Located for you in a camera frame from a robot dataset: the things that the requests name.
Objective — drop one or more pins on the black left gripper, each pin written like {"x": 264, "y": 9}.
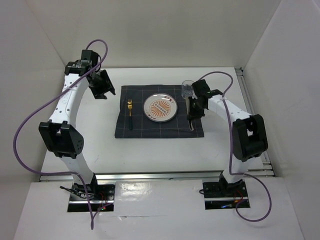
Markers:
{"x": 106, "y": 86}

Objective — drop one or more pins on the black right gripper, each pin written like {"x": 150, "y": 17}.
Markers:
{"x": 192, "y": 114}

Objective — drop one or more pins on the clear drinking glass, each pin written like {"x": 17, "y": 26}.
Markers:
{"x": 187, "y": 89}

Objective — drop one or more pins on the dark checked cloth placemat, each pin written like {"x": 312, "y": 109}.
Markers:
{"x": 143, "y": 128}

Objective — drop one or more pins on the gold fork black handle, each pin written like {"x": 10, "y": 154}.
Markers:
{"x": 130, "y": 106}

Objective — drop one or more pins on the orange sunburst ceramic plate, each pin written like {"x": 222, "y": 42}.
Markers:
{"x": 160, "y": 107}

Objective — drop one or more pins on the silver table knife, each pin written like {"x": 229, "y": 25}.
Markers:
{"x": 190, "y": 124}

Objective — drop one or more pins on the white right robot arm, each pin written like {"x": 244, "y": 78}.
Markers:
{"x": 248, "y": 139}

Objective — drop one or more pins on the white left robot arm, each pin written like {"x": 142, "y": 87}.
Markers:
{"x": 59, "y": 132}

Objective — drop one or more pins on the aluminium right side rail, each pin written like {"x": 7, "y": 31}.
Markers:
{"x": 261, "y": 166}

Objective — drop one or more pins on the aluminium rail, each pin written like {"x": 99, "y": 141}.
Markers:
{"x": 261, "y": 166}
{"x": 141, "y": 176}

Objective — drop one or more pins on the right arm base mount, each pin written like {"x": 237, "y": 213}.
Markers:
{"x": 217, "y": 199}

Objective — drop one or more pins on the aluminium front rail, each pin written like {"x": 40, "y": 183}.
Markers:
{"x": 141, "y": 176}

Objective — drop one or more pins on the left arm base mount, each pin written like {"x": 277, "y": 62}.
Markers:
{"x": 102, "y": 198}

